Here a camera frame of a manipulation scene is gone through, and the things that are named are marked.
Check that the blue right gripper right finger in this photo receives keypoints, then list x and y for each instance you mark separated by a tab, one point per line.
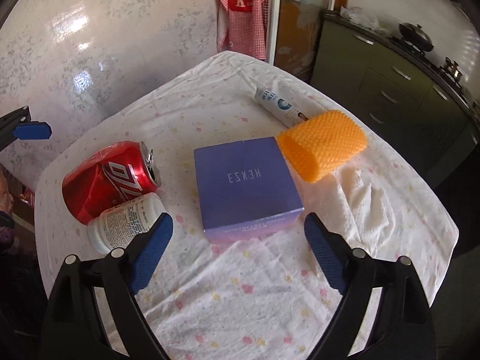
403	327

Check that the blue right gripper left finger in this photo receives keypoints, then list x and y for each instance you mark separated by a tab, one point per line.
74	327

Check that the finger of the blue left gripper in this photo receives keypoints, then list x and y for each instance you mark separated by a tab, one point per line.
33	130

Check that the blue purple square box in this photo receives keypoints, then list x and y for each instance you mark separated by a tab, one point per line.
245	190

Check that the white blue toothpaste tube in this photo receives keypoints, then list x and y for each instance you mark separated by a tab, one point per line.
278	107

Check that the green lower kitchen cabinets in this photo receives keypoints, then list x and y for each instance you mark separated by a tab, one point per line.
397	95

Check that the person's left hand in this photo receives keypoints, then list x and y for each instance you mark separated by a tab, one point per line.
6	204

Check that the white pill bottle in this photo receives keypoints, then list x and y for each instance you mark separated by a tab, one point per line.
117	227

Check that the red cola can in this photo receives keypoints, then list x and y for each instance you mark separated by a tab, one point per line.
114	175

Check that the red checked apron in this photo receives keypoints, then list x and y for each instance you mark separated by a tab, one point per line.
242	26

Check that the gas stove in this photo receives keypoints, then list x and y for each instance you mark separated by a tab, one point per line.
420	56

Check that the small dark kettle pot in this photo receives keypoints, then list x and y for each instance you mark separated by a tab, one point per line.
451	67

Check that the black wok with lid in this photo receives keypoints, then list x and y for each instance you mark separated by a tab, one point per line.
414	34

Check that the glass sliding door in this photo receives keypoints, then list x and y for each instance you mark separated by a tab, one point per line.
293	33

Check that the white plastic bag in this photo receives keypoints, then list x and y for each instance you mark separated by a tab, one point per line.
356	15

